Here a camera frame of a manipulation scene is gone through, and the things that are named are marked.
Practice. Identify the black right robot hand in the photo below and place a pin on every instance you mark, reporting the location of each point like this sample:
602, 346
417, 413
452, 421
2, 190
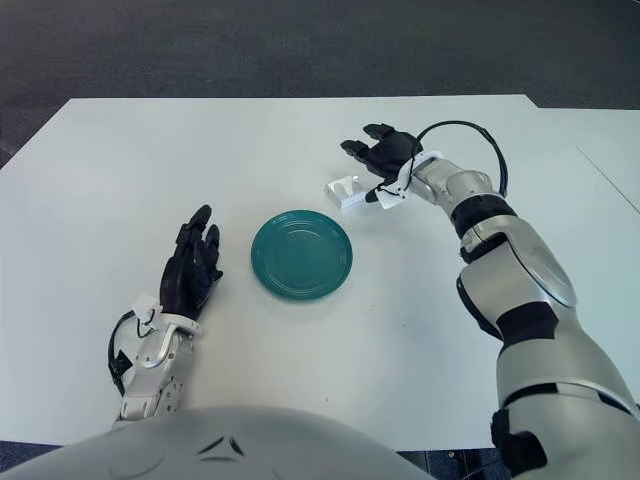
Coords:
392, 150

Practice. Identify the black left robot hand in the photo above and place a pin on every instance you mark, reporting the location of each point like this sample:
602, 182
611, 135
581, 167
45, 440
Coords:
180, 280

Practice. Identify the white cube charger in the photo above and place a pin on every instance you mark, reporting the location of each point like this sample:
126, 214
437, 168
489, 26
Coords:
347, 192

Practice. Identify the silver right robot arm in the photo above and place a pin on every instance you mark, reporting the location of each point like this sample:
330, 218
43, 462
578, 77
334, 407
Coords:
530, 280

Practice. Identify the teal round plate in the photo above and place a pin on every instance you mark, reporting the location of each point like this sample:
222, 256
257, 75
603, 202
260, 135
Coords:
302, 257

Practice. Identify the white left wrist connector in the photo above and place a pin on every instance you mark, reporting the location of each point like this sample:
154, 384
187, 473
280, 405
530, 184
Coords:
145, 307

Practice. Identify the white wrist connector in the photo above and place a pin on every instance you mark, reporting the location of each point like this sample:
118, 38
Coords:
392, 200
145, 307

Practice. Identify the white right wrist connector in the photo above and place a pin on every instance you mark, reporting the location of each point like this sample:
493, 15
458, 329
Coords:
392, 200

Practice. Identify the grey robot torso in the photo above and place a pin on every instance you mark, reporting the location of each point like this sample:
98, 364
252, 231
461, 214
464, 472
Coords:
200, 450

